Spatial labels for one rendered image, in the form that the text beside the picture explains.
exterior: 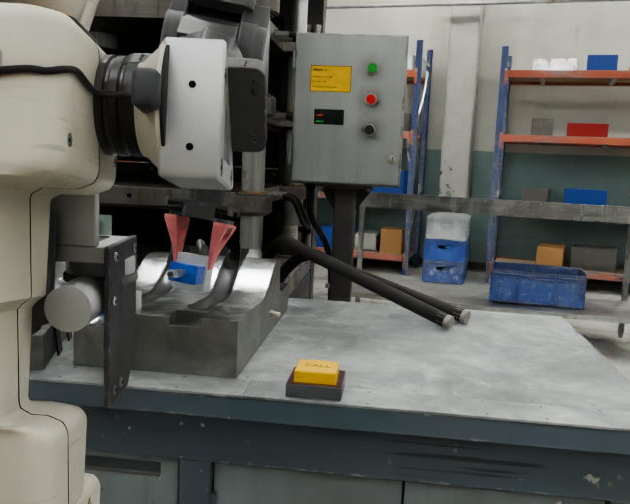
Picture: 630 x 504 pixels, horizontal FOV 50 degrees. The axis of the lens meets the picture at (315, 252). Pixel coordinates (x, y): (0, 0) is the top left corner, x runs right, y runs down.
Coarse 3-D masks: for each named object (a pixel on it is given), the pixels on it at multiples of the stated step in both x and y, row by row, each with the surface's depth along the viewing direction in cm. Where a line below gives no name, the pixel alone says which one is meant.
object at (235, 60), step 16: (192, 32) 63; (208, 32) 62; (240, 64) 57; (256, 64) 57; (240, 80) 57; (256, 80) 58; (240, 96) 58; (256, 96) 58; (240, 112) 60; (256, 112) 60; (240, 128) 61; (256, 128) 61; (240, 144) 62; (256, 144) 62
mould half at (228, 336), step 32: (160, 256) 135; (224, 256) 137; (256, 288) 126; (160, 320) 104; (224, 320) 103; (256, 320) 117; (96, 352) 106; (160, 352) 105; (192, 352) 104; (224, 352) 104
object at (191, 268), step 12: (180, 252) 104; (180, 264) 100; (192, 264) 101; (204, 264) 103; (168, 276) 94; (180, 276) 97; (192, 276) 100; (204, 276) 103; (192, 288) 104; (204, 288) 104
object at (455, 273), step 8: (424, 264) 664; (432, 264) 661; (440, 264) 659; (448, 264) 657; (456, 264) 655; (464, 264) 656; (424, 272) 665; (432, 272) 663; (440, 272) 660; (448, 272) 658; (456, 272) 656; (464, 272) 670; (424, 280) 665; (432, 280) 664; (440, 280) 662; (448, 280) 659; (456, 280) 657; (464, 280) 677
